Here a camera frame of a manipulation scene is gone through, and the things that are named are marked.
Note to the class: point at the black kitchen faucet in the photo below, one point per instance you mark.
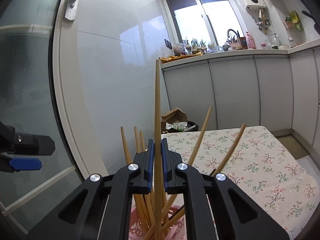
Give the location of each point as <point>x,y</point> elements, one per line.
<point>233,39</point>

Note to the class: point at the pink detergent bottle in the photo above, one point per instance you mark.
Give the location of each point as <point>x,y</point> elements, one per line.
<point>250,41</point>

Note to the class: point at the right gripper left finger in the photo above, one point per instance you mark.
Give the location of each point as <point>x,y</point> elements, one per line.
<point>100,207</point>

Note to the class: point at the green floor mat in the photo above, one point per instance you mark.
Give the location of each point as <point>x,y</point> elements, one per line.
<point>296,149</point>

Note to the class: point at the black trash bin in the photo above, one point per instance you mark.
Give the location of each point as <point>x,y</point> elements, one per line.
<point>185,126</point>

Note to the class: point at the yellow paper bags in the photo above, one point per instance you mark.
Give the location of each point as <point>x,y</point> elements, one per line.
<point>175,58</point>

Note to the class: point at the kitchen window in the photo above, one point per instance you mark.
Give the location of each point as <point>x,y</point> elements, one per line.
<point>203,20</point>

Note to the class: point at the green snack bag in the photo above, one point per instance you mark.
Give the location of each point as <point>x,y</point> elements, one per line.
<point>296,21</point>

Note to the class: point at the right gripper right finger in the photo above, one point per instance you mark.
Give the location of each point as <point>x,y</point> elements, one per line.
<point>215,207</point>

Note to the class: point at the brown cardboard box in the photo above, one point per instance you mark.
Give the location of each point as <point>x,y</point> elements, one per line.
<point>174,116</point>

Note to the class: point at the glass sliding door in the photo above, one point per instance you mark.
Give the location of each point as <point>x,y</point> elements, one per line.
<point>28,105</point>

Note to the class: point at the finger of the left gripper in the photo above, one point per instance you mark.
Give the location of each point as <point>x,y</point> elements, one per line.
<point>25,144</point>
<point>8,164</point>

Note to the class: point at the floral tablecloth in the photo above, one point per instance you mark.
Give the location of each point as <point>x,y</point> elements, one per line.
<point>286,188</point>

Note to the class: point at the white kitchen cabinets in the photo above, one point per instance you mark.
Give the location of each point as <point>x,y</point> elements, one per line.
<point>278,89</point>

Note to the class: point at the black chopstick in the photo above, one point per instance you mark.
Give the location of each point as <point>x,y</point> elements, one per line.
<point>180,211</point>

